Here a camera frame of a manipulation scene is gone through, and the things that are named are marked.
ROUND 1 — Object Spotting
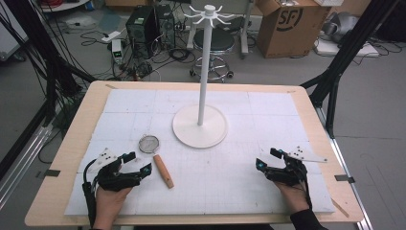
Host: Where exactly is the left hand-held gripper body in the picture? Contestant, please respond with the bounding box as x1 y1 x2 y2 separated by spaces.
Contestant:
90 147 142 193

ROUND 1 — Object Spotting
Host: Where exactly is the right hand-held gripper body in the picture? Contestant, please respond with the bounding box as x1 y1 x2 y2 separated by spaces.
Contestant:
264 146 328 188

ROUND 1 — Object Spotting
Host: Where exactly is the metal strainer with wooden handle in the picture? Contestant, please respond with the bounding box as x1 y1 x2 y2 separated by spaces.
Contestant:
138 134 175 190

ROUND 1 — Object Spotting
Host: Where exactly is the white hook rack stand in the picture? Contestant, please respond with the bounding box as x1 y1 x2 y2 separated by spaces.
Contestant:
171 4 236 150

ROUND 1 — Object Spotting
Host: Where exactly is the person's left hand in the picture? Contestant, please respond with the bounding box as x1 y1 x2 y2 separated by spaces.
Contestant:
94 187 133 219

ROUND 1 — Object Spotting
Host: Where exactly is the person's right hand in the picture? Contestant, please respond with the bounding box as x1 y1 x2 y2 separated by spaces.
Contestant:
274 181 311 215

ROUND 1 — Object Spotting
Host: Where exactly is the white grid mat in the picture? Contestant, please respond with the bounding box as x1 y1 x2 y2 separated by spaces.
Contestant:
63 88 336 217

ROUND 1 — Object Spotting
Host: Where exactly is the white device with green display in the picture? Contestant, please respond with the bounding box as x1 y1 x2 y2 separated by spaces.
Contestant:
110 38 124 65

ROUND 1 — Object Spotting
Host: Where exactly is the brown cardboard box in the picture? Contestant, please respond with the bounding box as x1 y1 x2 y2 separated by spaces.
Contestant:
256 0 333 59

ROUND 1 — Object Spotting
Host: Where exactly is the white power strip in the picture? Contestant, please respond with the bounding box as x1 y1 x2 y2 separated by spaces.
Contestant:
101 30 123 44

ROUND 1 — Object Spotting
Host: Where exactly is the white flat board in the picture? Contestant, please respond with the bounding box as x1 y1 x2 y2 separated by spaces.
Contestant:
313 37 381 58

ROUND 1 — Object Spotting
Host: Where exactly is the large black computer tower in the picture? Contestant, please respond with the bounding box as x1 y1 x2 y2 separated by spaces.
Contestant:
124 5 158 60

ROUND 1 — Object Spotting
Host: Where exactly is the white metal stand leg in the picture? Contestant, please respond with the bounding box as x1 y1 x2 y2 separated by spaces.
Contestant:
239 0 257 60

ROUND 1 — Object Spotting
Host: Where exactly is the black round stool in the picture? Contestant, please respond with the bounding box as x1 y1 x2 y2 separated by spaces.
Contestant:
190 27 236 84

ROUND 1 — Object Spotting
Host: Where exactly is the slim black computer tower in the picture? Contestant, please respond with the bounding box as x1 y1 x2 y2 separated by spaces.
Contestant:
155 4 176 50

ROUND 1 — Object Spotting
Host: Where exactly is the grey appliance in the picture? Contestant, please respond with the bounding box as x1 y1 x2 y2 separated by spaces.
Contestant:
321 11 361 43

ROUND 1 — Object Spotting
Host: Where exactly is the white round table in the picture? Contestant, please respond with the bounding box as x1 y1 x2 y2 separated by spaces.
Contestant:
39 0 92 13

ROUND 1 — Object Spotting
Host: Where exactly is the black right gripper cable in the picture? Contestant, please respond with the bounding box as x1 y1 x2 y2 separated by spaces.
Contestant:
302 176 314 211

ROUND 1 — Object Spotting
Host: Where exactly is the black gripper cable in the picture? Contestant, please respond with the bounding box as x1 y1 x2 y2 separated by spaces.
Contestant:
302 176 314 211
81 158 99 228

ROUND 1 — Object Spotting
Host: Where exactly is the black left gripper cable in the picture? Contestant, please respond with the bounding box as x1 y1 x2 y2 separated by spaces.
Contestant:
81 158 99 228

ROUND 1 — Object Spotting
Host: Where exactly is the aluminium rail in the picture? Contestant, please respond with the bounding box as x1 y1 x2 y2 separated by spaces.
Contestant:
0 123 55 210
315 106 373 230

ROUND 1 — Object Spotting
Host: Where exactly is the tangle of black floor cables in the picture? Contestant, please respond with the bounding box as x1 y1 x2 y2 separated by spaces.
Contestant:
79 30 197 82

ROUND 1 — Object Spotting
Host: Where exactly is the black metal frame stand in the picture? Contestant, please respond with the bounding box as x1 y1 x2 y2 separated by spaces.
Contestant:
300 0 402 140
0 0 99 127

